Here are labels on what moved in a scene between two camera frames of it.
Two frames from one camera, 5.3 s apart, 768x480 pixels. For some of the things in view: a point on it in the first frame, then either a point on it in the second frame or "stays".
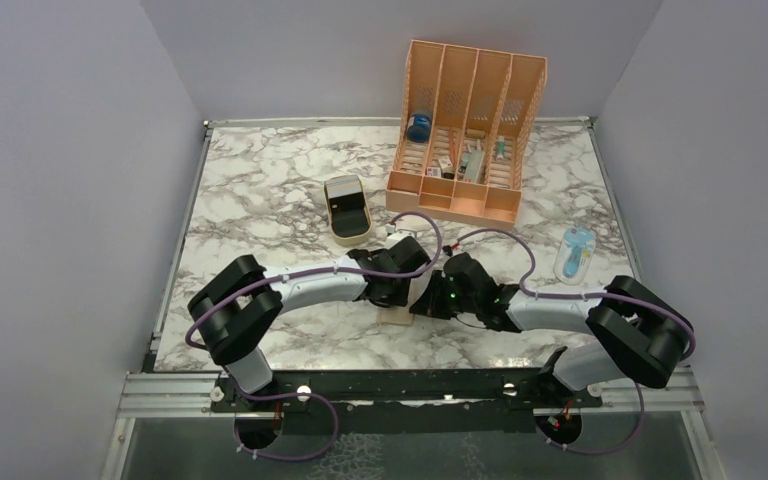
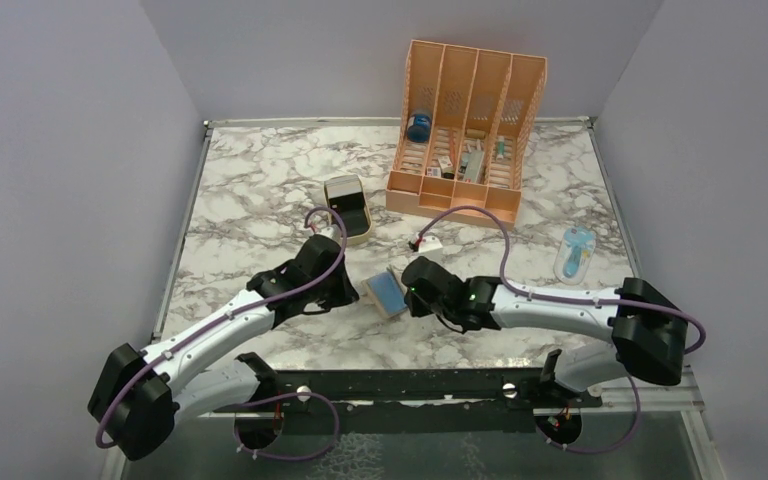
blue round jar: (419, 128) stays
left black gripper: (392, 301) → (345, 295)
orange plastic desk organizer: (466, 116) stays
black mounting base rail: (514, 389) stays
